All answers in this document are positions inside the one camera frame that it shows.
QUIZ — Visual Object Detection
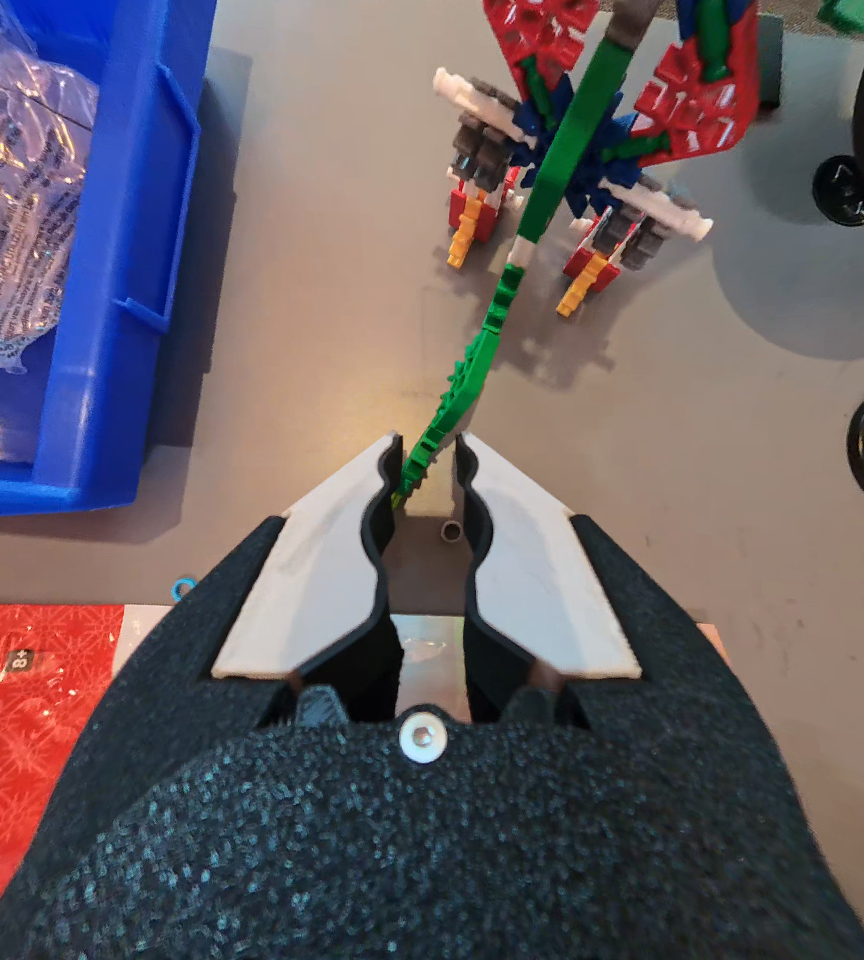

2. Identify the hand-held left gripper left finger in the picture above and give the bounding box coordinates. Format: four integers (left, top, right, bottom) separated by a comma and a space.
210, 431, 408, 723

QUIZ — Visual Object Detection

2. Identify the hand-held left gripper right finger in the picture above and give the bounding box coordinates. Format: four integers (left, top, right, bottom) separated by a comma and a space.
453, 431, 643, 723

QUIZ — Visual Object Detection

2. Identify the red yellow connector toy assembly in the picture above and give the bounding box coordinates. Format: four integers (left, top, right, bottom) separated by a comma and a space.
445, 166, 649, 318

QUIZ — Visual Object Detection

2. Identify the green connector toy assembly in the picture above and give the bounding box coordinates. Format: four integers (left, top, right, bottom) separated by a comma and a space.
393, 0, 864, 513

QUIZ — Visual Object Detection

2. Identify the black grey connector toy assembly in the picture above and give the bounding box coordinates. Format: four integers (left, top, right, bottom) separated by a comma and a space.
432, 66, 714, 273

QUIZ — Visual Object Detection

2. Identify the construction toy set plastic bag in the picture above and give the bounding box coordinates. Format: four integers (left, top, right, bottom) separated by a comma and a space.
0, 603, 733, 939

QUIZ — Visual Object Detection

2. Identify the small blue plastic bin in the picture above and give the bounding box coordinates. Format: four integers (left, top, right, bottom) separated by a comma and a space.
0, 0, 220, 520

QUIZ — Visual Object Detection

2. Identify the clear plastic bag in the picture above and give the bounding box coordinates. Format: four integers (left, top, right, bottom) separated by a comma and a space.
0, 0, 100, 374

